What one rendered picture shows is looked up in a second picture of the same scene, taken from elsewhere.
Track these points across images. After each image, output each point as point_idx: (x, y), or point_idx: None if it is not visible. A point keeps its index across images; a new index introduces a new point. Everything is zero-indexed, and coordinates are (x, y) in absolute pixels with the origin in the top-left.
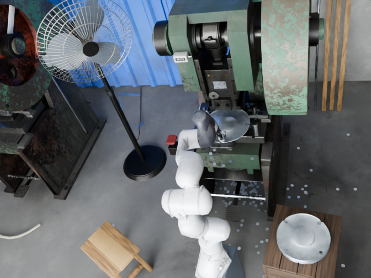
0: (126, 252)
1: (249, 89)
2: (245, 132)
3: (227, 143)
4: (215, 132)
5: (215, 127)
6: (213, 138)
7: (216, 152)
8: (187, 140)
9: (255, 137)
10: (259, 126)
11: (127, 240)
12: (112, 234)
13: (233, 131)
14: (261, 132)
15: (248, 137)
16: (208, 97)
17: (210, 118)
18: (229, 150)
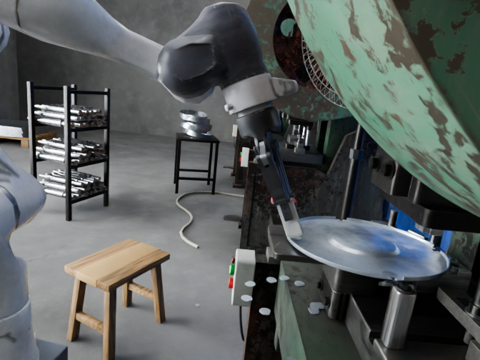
0: (103, 273)
1: None
2: (381, 316)
3: (288, 245)
4: (207, 68)
5: (237, 86)
6: (178, 63)
7: (291, 286)
8: None
9: (374, 342)
10: (439, 351)
11: (128, 273)
12: (144, 259)
13: (343, 253)
14: (413, 358)
15: (365, 326)
16: (456, 245)
17: (231, 29)
18: (306, 309)
